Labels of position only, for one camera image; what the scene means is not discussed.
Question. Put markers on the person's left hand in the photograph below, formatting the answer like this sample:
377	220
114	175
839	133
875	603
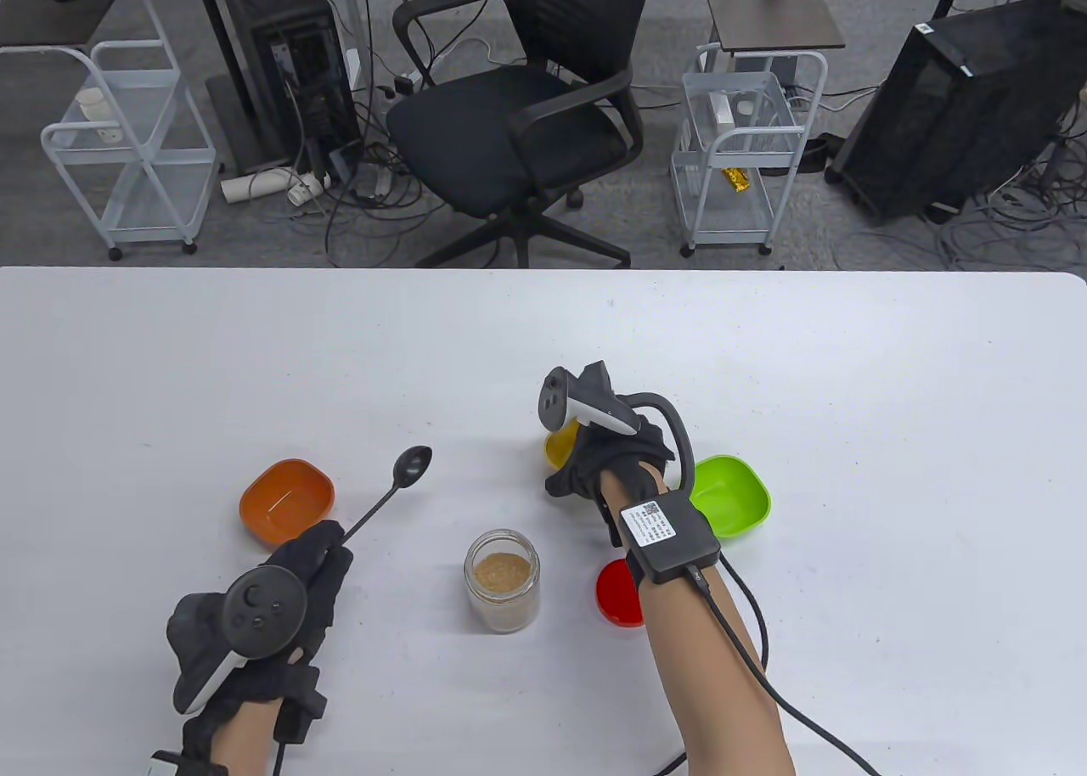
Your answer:
327	589

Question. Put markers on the person's right hand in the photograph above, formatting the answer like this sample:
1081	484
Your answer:
611	462

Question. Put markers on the yellow plastic dish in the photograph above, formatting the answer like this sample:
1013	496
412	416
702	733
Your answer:
560	449

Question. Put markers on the orange plastic dish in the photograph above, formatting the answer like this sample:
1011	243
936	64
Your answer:
284	496

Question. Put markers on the green plastic dish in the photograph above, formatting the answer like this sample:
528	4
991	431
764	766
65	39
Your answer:
730	496

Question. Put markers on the red jar lid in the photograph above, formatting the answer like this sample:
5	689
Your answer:
616	598

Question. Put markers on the brown sugar granules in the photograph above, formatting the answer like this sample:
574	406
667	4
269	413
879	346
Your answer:
501	572

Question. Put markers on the clear glass jar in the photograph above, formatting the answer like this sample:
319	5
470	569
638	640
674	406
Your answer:
501	616

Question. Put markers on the person's right forearm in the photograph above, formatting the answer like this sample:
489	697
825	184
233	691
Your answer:
705	683

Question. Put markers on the person's left forearm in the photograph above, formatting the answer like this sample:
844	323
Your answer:
246	742

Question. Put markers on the black grey tracking controller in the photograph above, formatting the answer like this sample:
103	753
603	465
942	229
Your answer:
263	606
594	402

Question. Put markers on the black wrist sensor box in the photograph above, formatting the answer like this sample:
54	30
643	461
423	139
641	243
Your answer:
166	763
671	538

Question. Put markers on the gold snack packet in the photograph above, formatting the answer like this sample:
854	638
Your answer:
737	180

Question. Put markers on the black office chair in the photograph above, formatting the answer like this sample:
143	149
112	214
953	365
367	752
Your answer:
501	131

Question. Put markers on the white rolled tube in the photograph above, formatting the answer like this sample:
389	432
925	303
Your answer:
255	185

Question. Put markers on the brown wooden side table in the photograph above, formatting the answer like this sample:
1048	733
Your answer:
773	12

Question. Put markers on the black computer tower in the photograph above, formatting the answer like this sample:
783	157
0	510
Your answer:
951	114
280	12

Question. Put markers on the dark desk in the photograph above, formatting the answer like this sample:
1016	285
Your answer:
42	25

